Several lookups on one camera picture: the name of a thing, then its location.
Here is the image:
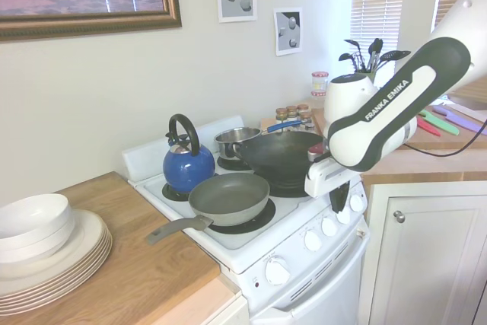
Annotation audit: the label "black electric coil burner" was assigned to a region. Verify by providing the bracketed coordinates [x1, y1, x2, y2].
[266, 174, 315, 199]
[205, 197, 277, 236]
[161, 181, 192, 202]
[215, 153, 254, 172]

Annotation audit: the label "red plastic knife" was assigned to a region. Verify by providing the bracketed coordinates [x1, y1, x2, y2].
[415, 115, 443, 138]

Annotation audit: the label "cream door cabinet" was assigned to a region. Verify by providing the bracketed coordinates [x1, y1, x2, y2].
[363, 182, 487, 325]

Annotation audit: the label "white ceramic bowl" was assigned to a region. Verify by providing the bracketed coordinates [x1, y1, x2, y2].
[0, 217, 76, 262]
[0, 193, 74, 241]

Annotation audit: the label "grey print three solids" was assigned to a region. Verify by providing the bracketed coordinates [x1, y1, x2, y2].
[272, 6, 304, 58]

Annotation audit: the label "white electric stove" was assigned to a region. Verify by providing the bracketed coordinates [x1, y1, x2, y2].
[122, 113, 372, 325]

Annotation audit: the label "black slotted spoon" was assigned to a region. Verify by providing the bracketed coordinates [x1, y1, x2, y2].
[374, 49, 412, 73]

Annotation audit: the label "blue kettle black handle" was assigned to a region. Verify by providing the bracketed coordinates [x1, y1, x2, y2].
[162, 113, 217, 194]

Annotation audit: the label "large white oven knob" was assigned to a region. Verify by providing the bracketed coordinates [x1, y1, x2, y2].
[264, 257, 291, 286]

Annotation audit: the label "beige dinner plate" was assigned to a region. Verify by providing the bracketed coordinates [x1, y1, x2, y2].
[0, 229, 113, 298]
[0, 225, 111, 293]
[0, 209, 108, 272]
[0, 233, 113, 302]
[0, 221, 110, 288]

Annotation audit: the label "purple plastic knife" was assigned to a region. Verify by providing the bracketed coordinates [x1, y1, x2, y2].
[433, 104, 485, 133]

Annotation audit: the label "green plastic knife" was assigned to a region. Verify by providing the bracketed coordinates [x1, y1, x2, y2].
[418, 108, 461, 137]

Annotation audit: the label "stack of white plates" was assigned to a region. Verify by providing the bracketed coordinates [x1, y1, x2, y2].
[0, 237, 114, 309]

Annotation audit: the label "grey frying pan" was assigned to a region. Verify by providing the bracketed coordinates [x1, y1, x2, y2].
[145, 171, 272, 247]

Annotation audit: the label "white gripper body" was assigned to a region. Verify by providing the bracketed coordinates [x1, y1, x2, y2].
[304, 157, 361, 199]

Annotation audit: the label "black leaf shaped spatula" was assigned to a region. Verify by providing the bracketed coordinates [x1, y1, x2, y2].
[343, 38, 364, 73]

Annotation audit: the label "black wok wooden handle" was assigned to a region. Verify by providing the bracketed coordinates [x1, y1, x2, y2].
[231, 130, 329, 188]

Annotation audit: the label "black kitchen tongs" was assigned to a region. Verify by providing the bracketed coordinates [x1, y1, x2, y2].
[365, 37, 384, 73]

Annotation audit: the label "black small spoon utensil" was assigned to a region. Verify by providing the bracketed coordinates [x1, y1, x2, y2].
[338, 53, 361, 73]

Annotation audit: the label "steel pot blue handle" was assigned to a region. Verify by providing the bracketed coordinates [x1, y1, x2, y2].
[213, 119, 306, 160]

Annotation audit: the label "thin black cable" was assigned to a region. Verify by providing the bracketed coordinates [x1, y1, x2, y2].
[402, 118, 487, 158]

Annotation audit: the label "large butcher block board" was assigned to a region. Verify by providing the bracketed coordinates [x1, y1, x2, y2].
[0, 170, 222, 319]

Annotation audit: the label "pale utensil holder cup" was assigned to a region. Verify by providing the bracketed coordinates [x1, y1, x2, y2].
[355, 69, 380, 88]

